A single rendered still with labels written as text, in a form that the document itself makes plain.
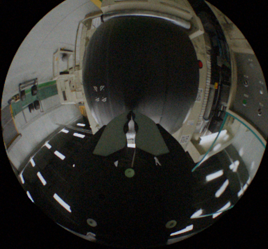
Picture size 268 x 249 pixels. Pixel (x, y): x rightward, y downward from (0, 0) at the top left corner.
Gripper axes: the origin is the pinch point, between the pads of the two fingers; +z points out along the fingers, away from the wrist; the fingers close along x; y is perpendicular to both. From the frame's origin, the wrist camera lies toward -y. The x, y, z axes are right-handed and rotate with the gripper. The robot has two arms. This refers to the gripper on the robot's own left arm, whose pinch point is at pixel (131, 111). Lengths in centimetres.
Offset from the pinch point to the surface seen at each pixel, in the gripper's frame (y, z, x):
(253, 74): -20, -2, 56
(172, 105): -0.1, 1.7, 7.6
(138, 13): -28.7, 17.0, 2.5
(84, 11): -113, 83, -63
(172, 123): 4.6, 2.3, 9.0
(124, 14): -28.7, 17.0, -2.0
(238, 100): -3, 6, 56
